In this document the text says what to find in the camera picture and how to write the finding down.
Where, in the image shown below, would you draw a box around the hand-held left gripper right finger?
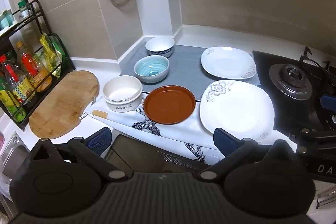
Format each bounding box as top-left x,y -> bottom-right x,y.
197,128 -> 298,184

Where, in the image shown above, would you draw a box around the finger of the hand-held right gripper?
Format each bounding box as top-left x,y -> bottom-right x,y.
319,93 -> 336,127
289,128 -> 336,147

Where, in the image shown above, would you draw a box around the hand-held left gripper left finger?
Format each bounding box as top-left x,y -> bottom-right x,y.
29,127 -> 129,183

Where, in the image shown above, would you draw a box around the large white floral plate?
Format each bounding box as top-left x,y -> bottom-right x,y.
199,80 -> 275,144

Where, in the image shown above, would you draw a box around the cream round bowl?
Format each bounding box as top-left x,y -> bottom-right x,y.
102,75 -> 143,113

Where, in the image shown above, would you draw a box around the brown round plate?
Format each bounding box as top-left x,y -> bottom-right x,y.
143,85 -> 197,125

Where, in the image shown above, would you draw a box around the small white floral plate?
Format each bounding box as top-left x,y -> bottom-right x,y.
201,46 -> 257,80

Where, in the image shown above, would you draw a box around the light blue ribbed bowl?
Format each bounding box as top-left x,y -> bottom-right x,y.
134,55 -> 170,83

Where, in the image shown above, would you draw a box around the white bowl with blue rim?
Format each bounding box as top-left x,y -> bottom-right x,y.
145,36 -> 175,59

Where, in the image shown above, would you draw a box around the white patterned cloth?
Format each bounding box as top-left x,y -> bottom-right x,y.
84,93 -> 297,165

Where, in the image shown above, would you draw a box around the metal gas burner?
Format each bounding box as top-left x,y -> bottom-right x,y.
269,63 -> 313,101

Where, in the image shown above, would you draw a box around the dark built-in appliance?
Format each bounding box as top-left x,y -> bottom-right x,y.
105,133 -> 210,177

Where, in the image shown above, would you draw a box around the black pot support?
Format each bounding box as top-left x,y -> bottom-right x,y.
299,46 -> 336,83

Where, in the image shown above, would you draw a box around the wooden cutting board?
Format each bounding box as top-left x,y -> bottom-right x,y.
28,70 -> 100,140

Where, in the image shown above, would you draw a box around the grey mat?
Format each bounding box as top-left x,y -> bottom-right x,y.
119,42 -> 260,101

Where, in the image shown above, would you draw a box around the steel sink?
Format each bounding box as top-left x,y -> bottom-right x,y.
0,131 -> 29,180

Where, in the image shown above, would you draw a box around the yellow green packets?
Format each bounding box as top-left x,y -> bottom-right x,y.
39,32 -> 66,77

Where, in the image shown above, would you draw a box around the yellow cap oil bottle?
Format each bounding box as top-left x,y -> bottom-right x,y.
14,41 -> 53,92

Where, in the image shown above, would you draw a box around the red cap clear bottle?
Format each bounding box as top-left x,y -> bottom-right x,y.
0,55 -> 34,109

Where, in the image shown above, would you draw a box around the green cap bottle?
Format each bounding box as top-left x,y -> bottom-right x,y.
18,0 -> 33,21

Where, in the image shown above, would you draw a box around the wooden handled knife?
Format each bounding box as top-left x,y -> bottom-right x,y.
79,110 -> 109,121

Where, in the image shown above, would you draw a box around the black wire rack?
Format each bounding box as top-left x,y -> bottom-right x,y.
0,0 -> 76,132

